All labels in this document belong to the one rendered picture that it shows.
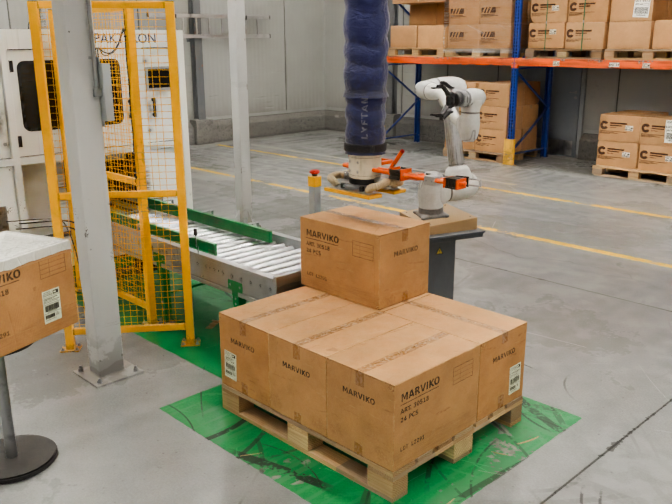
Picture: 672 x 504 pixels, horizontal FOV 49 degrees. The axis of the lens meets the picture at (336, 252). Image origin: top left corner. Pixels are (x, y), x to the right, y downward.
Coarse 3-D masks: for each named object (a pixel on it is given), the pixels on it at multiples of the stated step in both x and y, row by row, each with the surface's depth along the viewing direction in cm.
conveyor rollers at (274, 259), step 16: (160, 224) 560; (176, 224) 559; (192, 224) 559; (208, 240) 515; (224, 240) 514; (240, 240) 514; (256, 240) 521; (224, 256) 481; (240, 256) 479; (256, 256) 478; (272, 256) 476; (288, 256) 475; (272, 272) 443
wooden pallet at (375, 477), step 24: (240, 408) 385; (264, 408) 368; (504, 408) 368; (288, 432) 357; (312, 432) 344; (312, 456) 347; (336, 456) 345; (360, 456) 322; (432, 456) 328; (456, 456) 343; (360, 480) 326; (384, 480) 314
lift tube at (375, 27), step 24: (360, 0) 362; (384, 0) 366; (360, 24) 366; (384, 24) 369; (360, 48) 369; (384, 48) 373; (360, 72) 372; (384, 72) 376; (360, 96) 375; (384, 96) 379
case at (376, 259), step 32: (320, 224) 401; (352, 224) 393; (384, 224) 392; (416, 224) 392; (320, 256) 406; (352, 256) 388; (384, 256) 376; (416, 256) 395; (320, 288) 411; (352, 288) 393; (384, 288) 381; (416, 288) 400
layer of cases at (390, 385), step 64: (256, 320) 369; (320, 320) 369; (384, 320) 368; (448, 320) 368; (512, 320) 367; (256, 384) 369; (320, 384) 333; (384, 384) 303; (448, 384) 327; (512, 384) 367; (384, 448) 310
